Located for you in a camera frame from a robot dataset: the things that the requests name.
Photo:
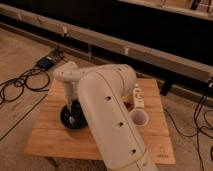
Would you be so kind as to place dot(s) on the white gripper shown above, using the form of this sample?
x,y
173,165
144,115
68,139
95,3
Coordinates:
x,y
70,91

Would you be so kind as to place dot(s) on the black ceramic bowl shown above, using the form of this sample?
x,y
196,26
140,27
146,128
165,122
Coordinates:
x,y
73,118

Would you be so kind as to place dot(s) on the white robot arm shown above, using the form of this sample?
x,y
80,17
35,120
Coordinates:
x,y
100,91

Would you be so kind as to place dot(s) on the black power adapter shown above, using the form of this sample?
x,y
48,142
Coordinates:
x,y
45,63

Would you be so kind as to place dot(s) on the wooden table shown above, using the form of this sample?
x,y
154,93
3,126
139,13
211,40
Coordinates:
x,y
50,138

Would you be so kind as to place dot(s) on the white tube bottle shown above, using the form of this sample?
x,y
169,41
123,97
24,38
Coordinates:
x,y
138,97

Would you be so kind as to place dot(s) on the white mug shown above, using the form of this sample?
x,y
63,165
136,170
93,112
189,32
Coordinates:
x,y
139,117

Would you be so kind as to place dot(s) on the long wooden rail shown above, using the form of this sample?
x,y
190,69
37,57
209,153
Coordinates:
x,y
177,64

